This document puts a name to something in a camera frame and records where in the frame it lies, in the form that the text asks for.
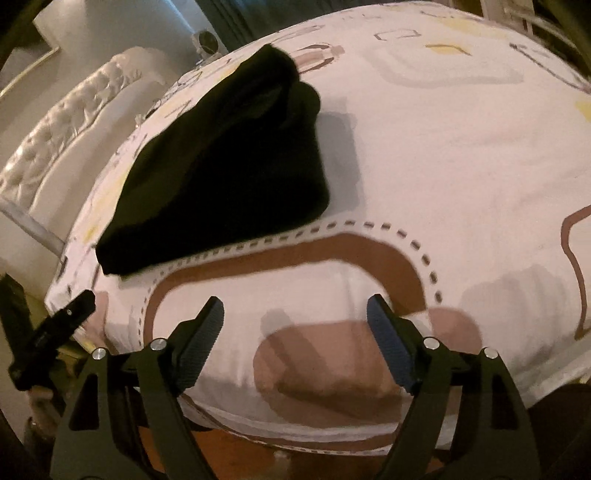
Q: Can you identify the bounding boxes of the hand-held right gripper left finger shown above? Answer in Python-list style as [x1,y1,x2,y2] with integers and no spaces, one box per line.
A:
[50,295,225,480]

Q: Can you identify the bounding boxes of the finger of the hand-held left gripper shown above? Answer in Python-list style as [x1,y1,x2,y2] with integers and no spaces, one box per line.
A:
[44,290,96,332]

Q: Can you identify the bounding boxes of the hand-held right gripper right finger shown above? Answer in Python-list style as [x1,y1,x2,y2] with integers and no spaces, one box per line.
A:
[366,294,542,480]

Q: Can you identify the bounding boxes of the black pants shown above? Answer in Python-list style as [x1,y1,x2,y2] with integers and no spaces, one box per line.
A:
[95,44,332,278]

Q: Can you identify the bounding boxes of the person's left hand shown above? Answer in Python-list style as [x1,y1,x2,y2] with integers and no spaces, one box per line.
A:
[25,387,63,444]

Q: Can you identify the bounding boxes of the printed bed sheet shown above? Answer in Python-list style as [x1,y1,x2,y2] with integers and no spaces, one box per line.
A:
[44,0,591,457]

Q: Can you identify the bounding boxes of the dark blue curtain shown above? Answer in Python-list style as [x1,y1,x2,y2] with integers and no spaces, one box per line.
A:
[185,0,324,52]

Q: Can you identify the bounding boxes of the pale bedside furniture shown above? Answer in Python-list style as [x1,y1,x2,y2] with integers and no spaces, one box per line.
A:
[480,0,591,51]

